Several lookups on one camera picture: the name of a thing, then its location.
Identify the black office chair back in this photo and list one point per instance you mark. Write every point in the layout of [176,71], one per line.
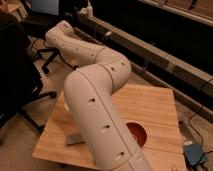
[42,15]

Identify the black office chair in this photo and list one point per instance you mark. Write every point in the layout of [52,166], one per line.
[42,15]
[20,81]

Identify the white spray bottle background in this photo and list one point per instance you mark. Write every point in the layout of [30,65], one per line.
[89,9]

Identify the black office chair left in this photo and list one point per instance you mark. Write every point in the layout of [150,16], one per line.
[20,81]

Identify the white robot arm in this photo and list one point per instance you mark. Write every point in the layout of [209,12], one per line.
[88,94]

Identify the red bowl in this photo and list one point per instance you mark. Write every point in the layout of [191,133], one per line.
[138,133]

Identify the blue electronic box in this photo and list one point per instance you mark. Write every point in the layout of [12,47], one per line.
[194,154]

